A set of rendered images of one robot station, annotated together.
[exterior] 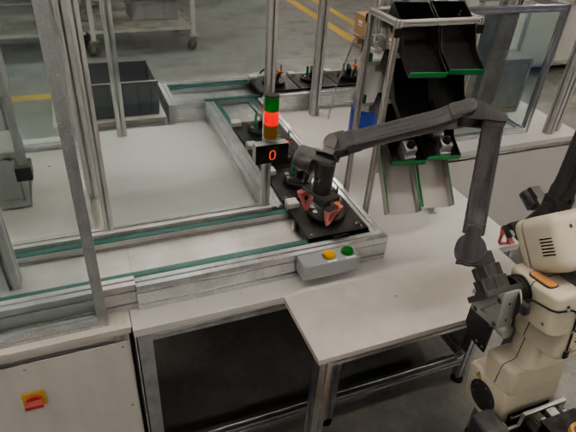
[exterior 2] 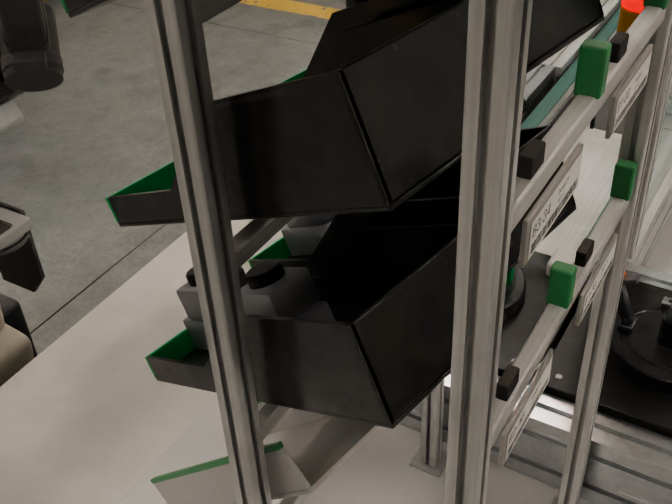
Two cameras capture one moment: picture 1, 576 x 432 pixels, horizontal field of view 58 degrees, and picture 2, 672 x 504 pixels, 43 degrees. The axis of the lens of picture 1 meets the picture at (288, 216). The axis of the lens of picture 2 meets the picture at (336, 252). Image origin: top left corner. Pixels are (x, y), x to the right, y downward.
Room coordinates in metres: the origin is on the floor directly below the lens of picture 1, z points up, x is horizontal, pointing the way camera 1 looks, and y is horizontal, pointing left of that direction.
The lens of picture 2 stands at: (2.26, -0.77, 1.71)
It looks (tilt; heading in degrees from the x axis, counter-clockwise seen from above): 37 degrees down; 146
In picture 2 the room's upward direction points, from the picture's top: 3 degrees counter-clockwise
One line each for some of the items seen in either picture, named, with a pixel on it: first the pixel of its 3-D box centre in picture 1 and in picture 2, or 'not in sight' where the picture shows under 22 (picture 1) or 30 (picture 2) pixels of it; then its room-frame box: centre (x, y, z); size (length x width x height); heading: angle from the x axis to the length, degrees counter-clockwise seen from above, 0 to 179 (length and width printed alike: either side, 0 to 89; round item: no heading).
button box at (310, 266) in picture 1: (327, 261); not in sight; (1.40, -0.15, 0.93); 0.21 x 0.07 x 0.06; 114
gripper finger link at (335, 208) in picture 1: (327, 211); not in sight; (1.33, -0.12, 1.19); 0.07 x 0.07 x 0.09; 44
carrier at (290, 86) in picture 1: (273, 75); not in sight; (2.96, 0.14, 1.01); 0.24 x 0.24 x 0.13; 24
